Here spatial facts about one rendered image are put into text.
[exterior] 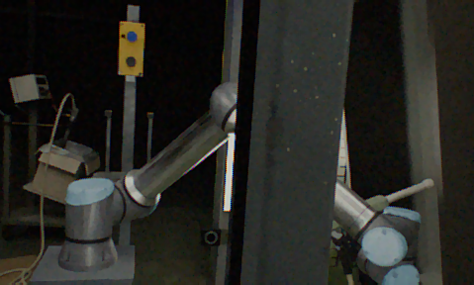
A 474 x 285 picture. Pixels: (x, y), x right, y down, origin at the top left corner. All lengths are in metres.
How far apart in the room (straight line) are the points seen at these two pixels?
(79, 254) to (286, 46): 1.36
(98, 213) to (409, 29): 1.39
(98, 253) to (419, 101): 1.38
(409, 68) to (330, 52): 1.73
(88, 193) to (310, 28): 1.30
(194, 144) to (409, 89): 0.98
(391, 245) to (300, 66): 0.84
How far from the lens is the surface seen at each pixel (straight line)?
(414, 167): 2.07
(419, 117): 2.05
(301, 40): 0.28
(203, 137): 1.42
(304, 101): 0.28
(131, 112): 2.41
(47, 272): 1.60
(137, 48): 2.35
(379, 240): 1.09
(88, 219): 1.54
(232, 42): 2.25
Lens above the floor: 1.24
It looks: 7 degrees down
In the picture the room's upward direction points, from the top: 4 degrees clockwise
